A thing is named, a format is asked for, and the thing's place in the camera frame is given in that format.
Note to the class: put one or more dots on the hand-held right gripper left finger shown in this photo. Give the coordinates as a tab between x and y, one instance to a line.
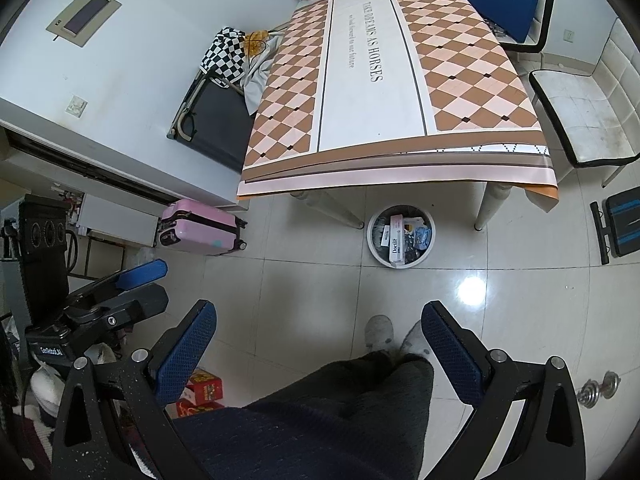
187	355

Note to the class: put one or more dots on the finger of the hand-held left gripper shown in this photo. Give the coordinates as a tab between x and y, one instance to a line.
152	300
142	272

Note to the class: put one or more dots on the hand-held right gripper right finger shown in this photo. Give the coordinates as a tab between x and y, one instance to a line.
450	355

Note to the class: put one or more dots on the white round trash bin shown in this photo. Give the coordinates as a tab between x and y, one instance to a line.
411	254

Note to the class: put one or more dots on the grey slipper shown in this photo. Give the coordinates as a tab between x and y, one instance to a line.
415	340
379	332

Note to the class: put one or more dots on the red printed box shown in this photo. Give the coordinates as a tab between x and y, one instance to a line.
205	390
192	409

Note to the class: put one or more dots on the white shoe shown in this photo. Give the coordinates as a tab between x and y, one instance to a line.
45	390

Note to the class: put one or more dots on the white low cabinet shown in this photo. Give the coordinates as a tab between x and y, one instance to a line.
117	220

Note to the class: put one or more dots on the person's dark trousers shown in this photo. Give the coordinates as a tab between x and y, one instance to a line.
395	385

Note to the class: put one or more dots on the pink suitcase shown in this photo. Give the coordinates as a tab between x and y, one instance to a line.
200	222

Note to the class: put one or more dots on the black speaker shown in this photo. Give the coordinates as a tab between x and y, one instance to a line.
42	265

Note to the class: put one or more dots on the pink white long box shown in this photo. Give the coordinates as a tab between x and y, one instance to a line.
396	245

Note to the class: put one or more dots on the black white small box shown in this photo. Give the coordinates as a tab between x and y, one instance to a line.
385	236

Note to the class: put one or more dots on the person's navy sweater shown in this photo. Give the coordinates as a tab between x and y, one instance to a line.
300	445

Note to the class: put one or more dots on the metal dumbbell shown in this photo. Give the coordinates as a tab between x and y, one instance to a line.
590	395

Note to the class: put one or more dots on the dark folding bed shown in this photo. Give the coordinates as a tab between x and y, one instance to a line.
225	120

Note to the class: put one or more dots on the black blue step machine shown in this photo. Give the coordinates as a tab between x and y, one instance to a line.
622	225

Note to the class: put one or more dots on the black white checkered cloth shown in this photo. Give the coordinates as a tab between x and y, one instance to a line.
225	55

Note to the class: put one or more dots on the brown pink checkered tablecloth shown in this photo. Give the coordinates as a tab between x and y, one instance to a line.
370	110

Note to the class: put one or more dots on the white wall switch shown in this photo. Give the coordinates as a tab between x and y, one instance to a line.
76	106

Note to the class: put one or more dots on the beige wall electrical panel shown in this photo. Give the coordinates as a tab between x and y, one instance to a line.
85	15

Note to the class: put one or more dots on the white chair black frame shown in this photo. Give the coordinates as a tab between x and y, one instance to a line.
545	5
585	110

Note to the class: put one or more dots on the white wall socket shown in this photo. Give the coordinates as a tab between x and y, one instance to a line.
569	35

